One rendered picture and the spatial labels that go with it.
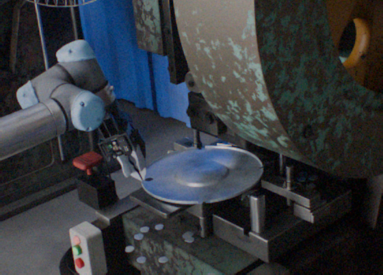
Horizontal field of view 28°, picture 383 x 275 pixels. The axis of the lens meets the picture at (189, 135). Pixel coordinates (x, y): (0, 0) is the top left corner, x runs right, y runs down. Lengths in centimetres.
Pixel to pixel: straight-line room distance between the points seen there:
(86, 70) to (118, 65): 259
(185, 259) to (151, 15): 57
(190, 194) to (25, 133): 44
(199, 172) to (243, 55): 70
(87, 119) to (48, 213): 184
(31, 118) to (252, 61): 51
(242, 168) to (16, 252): 149
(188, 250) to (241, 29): 78
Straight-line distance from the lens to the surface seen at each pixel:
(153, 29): 179
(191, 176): 181
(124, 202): 203
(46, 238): 317
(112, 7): 416
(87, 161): 200
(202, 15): 120
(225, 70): 123
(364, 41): 150
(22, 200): 342
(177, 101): 394
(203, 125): 178
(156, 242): 189
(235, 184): 177
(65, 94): 155
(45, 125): 150
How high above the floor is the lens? 165
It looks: 25 degrees down
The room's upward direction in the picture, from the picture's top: 5 degrees counter-clockwise
